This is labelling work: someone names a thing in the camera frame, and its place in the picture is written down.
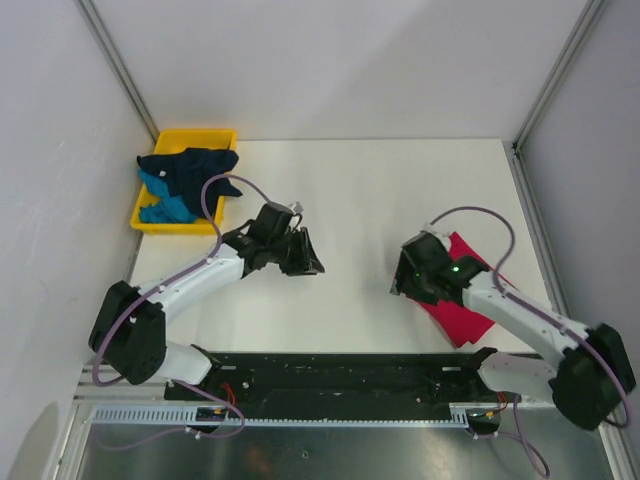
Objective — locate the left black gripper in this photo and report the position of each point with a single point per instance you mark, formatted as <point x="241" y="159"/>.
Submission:
<point x="306" y="262"/>

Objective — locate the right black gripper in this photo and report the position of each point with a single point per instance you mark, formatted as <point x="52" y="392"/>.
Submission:
<point x="406" y="266"/>

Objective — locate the pink t shirt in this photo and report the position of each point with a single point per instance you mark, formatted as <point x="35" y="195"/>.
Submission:
<point x="460" y="325"/>

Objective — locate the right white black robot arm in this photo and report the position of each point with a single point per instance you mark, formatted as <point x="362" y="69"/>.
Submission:
<point x="584" y="371"/>

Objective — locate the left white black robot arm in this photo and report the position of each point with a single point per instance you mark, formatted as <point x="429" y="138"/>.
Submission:
<point x="130" y="331"/>

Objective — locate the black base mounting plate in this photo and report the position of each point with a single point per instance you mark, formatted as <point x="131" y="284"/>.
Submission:
<point x="390" y="386"/>

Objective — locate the teal t shirt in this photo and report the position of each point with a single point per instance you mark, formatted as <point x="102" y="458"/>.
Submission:
<point x="168" y="209"/>

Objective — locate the navy t shirt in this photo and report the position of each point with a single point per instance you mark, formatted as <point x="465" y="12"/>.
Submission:
<point x="186" y="173"/>

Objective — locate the yellow plastic bin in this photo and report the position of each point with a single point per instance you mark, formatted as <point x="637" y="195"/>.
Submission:
<point x="174" y="141"/>

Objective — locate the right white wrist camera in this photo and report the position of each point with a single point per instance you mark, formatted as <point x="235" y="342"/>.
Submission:
<point x="442" y="237"/>

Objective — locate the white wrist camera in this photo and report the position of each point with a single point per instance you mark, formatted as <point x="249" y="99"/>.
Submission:
<point x="296" y="207"/>
<point x="442" y="237"/>

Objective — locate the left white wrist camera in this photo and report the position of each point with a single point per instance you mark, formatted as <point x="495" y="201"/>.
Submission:
<point x="296" y="207"/>

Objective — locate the grey slotted cable duct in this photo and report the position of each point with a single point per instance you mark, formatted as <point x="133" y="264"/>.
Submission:
<point x="453" y="416"/>

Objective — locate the left aluminium corner post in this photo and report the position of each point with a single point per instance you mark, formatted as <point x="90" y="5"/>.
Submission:
<point x="115" y="60"/>

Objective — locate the aluminium corner post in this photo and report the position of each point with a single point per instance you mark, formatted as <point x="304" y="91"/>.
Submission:
<point x="575" y="43"/>
<point x="115" y="60"/>

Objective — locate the right aluminium corner post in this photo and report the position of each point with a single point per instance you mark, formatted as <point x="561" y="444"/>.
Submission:
<point x="575" y="43"/>

